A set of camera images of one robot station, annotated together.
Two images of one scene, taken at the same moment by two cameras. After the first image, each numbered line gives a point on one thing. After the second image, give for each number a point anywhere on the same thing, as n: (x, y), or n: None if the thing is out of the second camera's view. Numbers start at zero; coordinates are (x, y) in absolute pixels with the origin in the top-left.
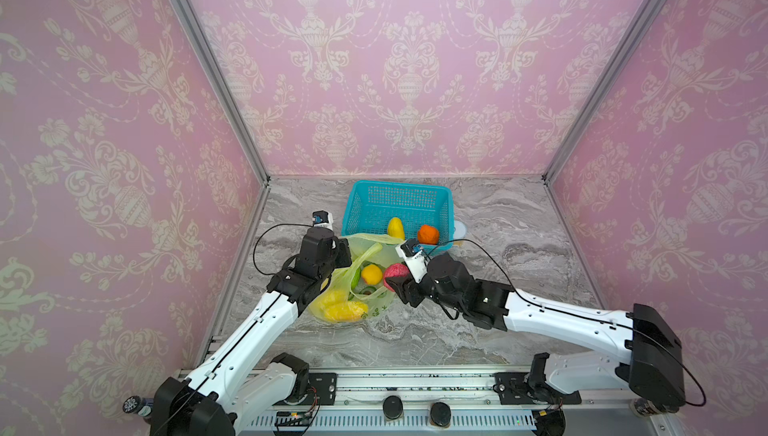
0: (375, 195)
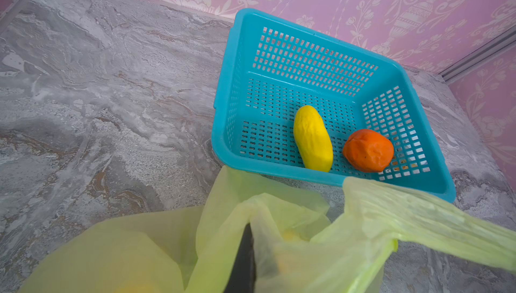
0: (267, 76)
